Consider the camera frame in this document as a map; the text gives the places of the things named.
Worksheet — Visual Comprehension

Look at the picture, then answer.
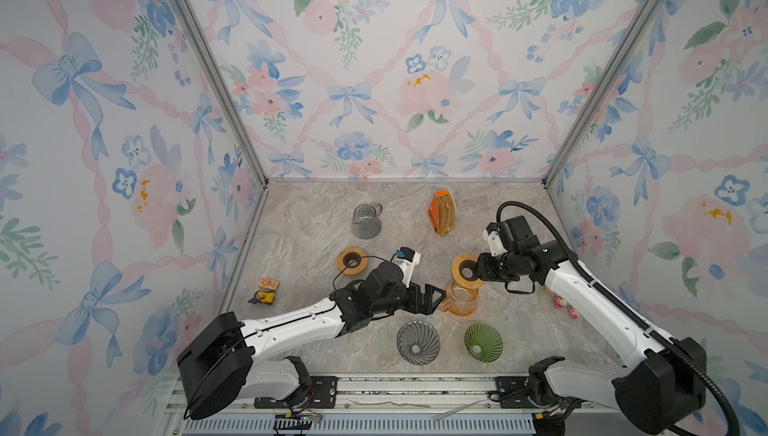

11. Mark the orange coffee filter packet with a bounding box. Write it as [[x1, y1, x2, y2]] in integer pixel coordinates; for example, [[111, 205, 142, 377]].
[[428, 190, 457, 237]]

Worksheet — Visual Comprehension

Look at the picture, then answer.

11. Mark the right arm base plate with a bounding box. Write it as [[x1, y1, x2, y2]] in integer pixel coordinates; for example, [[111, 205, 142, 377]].
[[489, 376, 536, 409]]

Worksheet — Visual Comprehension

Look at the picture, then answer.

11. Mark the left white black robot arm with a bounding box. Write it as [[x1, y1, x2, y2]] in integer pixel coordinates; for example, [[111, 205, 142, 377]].
[[177, 260, 446, 420]]

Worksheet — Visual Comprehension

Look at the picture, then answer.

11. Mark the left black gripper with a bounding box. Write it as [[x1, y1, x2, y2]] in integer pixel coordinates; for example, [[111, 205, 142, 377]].
[[370, 281, 446, 319]]

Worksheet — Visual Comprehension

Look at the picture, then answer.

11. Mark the wooden dripper ring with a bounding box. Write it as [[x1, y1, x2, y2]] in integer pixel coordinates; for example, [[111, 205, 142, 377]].
[[335, 246, 370, 276], [450, 253, 486, 291]]

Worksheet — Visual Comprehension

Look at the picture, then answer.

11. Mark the green glass dripper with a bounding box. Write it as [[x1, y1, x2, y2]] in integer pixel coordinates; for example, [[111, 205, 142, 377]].
[[463, 322, 504, 363]]

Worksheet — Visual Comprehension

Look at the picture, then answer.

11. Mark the orange glass carafe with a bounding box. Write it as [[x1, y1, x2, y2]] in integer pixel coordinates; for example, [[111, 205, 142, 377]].
[[439, 282, 479, 316]]

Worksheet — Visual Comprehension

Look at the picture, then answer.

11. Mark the small orange yellow toy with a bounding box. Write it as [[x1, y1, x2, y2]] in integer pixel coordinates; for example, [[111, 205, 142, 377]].
[[248, 278, 280, 305]]

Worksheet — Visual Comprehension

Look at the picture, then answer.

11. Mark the clear grey glass pitcher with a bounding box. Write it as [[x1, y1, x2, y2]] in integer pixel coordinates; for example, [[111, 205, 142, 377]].
[[351, 203, 383, 240]]

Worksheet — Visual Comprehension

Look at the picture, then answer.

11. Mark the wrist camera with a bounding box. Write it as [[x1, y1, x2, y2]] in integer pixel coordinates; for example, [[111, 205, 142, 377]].
[[392, 247, 421, 288], [482, 223, 507, 257]]

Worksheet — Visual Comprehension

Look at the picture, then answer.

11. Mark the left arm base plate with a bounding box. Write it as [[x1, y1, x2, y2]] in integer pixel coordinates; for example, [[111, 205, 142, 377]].
[[254, 375, 339, 411]]

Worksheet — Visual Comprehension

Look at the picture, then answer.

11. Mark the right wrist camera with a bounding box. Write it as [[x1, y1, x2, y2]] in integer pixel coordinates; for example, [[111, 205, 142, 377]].
[[482, 223, 507, 257]]

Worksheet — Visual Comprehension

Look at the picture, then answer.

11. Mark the small pink toy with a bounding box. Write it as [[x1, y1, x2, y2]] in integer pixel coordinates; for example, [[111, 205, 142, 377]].
[[553, 295, 581, 320]]

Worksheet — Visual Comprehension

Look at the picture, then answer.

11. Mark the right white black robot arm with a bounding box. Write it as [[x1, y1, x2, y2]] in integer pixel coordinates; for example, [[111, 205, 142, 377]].
[[474, 216, 707, 434]]

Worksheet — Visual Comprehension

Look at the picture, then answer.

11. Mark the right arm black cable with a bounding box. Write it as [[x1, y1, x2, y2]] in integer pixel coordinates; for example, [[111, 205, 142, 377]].
[[495, 200, 742, 436]]

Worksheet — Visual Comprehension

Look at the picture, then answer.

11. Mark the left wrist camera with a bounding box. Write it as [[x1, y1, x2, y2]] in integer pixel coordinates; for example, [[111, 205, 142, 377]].
[[392, 247, 421, 288]]

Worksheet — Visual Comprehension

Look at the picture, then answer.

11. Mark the aluminium frame rail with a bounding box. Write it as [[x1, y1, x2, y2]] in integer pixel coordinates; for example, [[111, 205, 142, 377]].
[[155, 373, 638, 435]]

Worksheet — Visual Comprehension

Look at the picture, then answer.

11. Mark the clear grey glass dripper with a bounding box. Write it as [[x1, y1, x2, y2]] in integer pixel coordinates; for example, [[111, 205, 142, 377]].
[[396, 321, 441, 366]]

